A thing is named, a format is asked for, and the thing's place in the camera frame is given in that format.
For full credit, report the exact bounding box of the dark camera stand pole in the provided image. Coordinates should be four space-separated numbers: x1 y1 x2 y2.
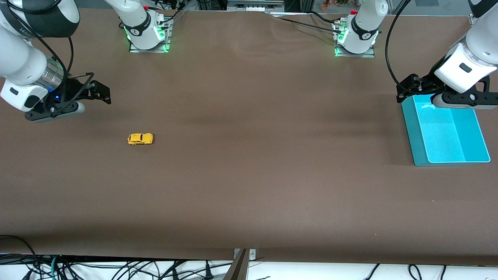
223 249 250 280

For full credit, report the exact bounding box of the teal plastic bin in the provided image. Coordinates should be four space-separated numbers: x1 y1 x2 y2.
401 93 491 167

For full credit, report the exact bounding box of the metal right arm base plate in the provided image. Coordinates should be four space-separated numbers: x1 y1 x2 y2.
129 17 172 54

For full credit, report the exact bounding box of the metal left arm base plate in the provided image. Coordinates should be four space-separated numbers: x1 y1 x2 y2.
334 21 376 58

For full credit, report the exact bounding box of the small metal table bracket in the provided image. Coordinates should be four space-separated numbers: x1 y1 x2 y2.
233 248 257 260

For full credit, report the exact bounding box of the orange background object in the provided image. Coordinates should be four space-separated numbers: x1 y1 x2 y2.
321 0 360 10

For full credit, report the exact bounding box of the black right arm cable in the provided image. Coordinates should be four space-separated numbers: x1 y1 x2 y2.
6 6 75 74

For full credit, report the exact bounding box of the silver aluminium frame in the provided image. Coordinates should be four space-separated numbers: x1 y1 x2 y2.
227 0 285 12

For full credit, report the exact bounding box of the yellow beetle toy car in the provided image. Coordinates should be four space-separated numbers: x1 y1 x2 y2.
127 133 154 146

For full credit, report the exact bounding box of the black table cable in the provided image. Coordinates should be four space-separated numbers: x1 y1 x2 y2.
272 15 343 35
307 11 343 25

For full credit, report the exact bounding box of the thick black floor cable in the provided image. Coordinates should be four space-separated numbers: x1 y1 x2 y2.
0 234 39 280

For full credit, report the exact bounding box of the black base cable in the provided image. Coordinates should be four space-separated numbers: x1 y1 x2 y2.
156 7 187 26

